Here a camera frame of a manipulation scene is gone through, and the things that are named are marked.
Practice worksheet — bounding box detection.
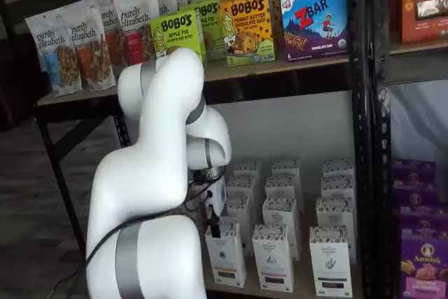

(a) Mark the black metal shelf rack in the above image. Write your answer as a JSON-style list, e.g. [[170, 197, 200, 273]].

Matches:
[[0, 0, 372, 299], [370, 0, 448, 299]]

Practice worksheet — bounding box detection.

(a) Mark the white box pink strip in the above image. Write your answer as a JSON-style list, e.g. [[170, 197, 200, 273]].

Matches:
[[264, 175, 302, 209], [270, 158, 301, 181], [261, 196, 299, 261], [251, 223, 295, 293]]

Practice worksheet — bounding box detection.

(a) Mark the purple Annie's box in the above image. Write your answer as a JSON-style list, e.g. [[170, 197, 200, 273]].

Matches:
[[391, 159, 438, 184], [392, 179, 440, 209], [398, 203, 448, 233], [400, 228, 448, 299]]

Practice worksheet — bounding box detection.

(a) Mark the granola bag orange label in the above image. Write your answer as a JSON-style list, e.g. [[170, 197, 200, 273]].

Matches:
[[69, 0, 117, 92], [99, 1, 124, 67]]

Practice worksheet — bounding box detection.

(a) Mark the blue Z Bar box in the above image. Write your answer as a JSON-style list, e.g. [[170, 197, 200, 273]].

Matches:
[[279, 0, 351, 63]]

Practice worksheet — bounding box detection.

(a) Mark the granola bag blue label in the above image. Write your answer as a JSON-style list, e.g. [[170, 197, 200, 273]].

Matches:
[[24, 13, 84, 99]]

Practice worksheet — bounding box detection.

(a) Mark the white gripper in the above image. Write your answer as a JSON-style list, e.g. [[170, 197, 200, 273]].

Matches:
[[206, 176, 229, 239]]

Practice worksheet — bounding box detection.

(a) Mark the white backdrop sheet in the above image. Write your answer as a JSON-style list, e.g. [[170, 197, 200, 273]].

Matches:
[[388, 80, 448, 163]]

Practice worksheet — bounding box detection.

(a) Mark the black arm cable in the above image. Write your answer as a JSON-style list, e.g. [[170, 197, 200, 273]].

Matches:
[[64, 169, 225, 299]]

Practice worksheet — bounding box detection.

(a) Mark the orange snack box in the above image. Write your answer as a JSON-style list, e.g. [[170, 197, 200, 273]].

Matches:
[[400, 0, 448, 46]]

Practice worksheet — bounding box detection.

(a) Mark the white box dark strip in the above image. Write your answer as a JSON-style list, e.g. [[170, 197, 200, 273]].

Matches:
[[320, 176, 355, 202], [321, 158, 355, 181], [308, 225, 354, 298], [314, 196, 357, 265]]

